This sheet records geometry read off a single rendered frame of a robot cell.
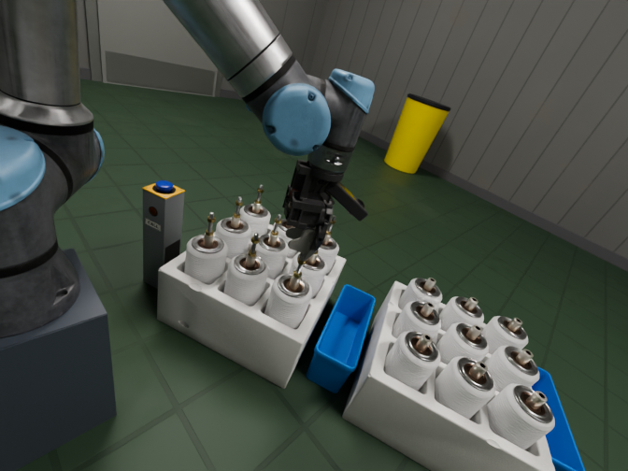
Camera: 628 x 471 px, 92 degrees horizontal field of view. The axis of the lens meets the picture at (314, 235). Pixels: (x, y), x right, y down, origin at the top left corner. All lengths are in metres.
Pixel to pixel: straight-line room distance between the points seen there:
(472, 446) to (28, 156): 0.87
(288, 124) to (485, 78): 3.05
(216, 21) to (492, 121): 3.03
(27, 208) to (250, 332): 0.48
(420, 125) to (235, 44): 2.61
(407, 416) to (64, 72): 0.84
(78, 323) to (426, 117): 2.71
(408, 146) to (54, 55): 2.65
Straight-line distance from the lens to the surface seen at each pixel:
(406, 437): 0.84
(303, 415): 0.83
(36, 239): 0.51
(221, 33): 0.35
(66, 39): 0.55
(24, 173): 0.47
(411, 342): 0.73
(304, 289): 0.71
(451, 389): 0.77
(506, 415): 0.81
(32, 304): 0.55
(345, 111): 0.51
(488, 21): 3.45
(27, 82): 0.56
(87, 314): 0.57
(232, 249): 0.86
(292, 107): 0.34
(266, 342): 0.75
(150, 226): 0.91
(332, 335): 0.99
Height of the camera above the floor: 0.72
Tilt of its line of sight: 30 degrees down
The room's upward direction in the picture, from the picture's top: 19 degrees clockwise
